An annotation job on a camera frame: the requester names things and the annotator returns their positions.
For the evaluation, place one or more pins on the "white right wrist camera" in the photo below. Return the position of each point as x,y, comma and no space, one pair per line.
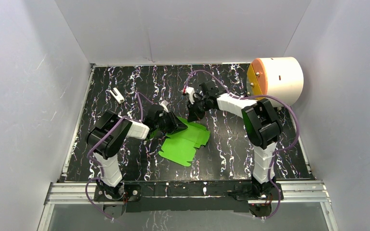
189,92

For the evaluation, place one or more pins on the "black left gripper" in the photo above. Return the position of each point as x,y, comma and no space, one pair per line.
173,124

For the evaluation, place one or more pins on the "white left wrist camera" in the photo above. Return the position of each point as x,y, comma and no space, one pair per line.
164,104

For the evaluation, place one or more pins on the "white cylinder with coloured face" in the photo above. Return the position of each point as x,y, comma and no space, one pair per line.
281,77

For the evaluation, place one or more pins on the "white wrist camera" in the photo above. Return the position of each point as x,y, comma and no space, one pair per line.
189,92
164,104

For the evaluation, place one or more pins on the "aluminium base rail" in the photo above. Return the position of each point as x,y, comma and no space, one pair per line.
292,191

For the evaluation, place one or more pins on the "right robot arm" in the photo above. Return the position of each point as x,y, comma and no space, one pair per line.
261,124

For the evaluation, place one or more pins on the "small white plastic clip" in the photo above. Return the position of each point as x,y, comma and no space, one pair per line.
117,95

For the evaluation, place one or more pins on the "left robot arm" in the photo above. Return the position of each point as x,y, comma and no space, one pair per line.
110,131

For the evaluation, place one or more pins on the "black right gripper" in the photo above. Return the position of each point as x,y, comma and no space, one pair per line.
193,115

